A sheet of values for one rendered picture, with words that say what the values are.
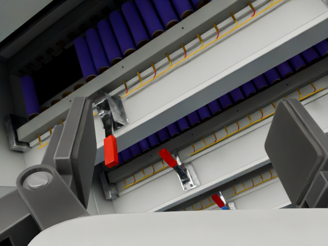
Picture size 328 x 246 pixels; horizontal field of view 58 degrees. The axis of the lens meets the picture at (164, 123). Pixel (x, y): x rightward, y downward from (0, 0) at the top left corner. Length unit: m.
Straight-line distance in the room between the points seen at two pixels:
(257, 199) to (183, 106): 0.37
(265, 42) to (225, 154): 0.22
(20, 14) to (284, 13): 0.25
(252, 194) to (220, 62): 0.40
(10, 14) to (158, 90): 0.17
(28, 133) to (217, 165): 0.29
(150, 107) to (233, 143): 0.19
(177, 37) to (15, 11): 0.16
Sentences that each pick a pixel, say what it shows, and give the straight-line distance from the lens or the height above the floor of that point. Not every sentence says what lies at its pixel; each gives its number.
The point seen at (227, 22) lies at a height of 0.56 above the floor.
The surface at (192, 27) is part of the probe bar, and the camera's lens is 0.34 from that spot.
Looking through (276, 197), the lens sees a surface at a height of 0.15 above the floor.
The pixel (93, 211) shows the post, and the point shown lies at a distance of 0.53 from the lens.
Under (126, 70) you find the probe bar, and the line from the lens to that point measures 0.35.
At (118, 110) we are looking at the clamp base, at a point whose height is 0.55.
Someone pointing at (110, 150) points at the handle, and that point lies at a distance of 0.31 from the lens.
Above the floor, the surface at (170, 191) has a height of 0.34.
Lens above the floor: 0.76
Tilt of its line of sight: 43 degrees down
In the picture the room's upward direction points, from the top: 45 degrees counter-clockwise
